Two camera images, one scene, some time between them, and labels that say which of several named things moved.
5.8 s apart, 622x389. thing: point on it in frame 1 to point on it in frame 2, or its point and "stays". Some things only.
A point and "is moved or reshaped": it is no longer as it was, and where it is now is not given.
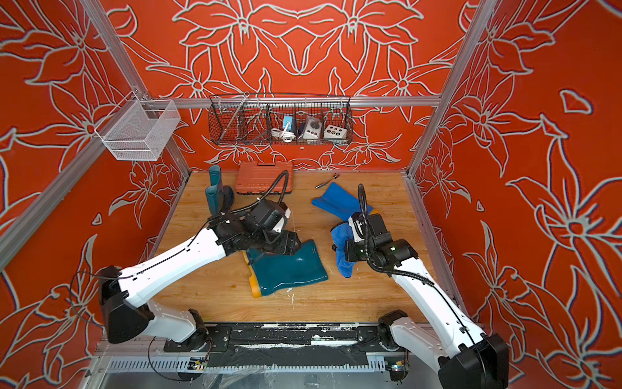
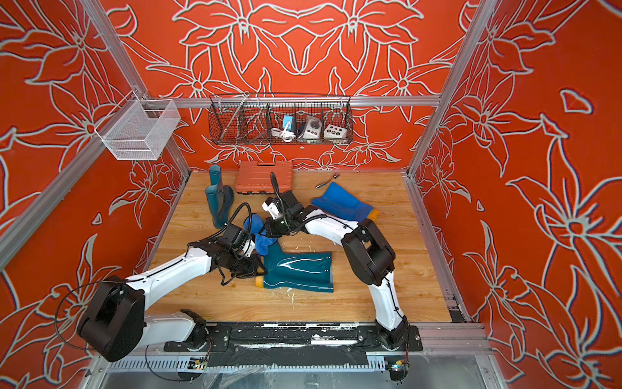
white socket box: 334,132 stays
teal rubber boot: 269,270 is moved or reshaped
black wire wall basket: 270,119 stays
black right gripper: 350,254 to 270,225
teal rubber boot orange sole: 219,197 stays
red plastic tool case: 254,177 stays
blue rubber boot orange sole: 340,202 stays
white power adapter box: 313,128 stays
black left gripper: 290,242 to 253,268
